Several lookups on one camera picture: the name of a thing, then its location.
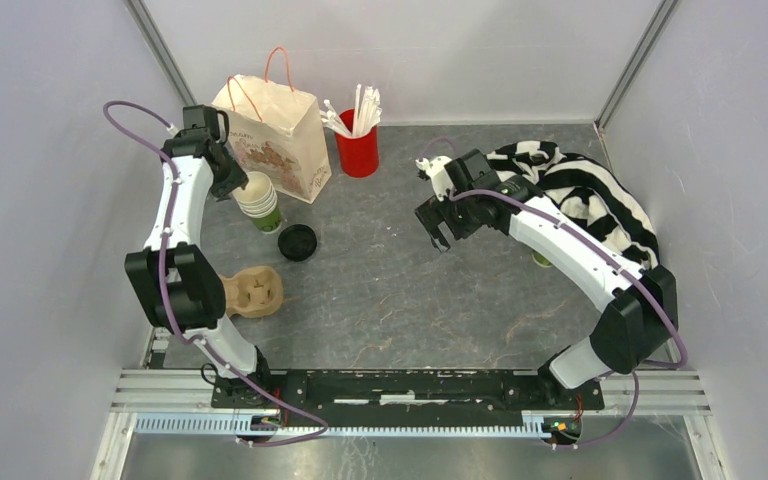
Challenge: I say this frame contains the green paper coffee cup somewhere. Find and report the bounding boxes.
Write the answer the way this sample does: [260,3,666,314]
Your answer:
[532,251,553,268]

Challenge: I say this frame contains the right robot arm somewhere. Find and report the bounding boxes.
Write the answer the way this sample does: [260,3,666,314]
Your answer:
[415,150,678,408]

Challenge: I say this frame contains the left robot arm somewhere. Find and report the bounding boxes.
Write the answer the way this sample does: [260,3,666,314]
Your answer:
[124,105,274,408]

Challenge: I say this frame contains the brown paper takeout bag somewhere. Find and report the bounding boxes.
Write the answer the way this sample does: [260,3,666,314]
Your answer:
[212,62,332,204]

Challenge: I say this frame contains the stack of paper cups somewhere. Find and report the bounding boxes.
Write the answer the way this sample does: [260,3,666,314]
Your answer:
[231,172,283,234]

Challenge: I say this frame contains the stack of black lids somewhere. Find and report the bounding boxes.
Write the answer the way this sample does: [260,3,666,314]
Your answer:
[277,224,318,262]

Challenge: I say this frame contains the cardboard cup carrier tray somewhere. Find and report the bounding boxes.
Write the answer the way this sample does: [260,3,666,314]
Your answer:
[220,265,284,319]

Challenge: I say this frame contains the red cup holder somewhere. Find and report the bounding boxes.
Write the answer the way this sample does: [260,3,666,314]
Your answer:
[335,126,379,178]

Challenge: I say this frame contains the white wrapped straws bundle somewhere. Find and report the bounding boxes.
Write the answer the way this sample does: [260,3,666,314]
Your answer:
[319,84,382,139]

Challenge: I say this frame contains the black white striped cloth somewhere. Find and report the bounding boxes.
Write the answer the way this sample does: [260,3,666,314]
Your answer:
[487,140,660,269]

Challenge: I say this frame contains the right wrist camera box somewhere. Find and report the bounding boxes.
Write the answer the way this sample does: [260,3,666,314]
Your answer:
[414,156,455,201]

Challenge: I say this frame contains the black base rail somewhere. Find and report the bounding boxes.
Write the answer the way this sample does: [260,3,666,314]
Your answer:
[200,365,605,431]

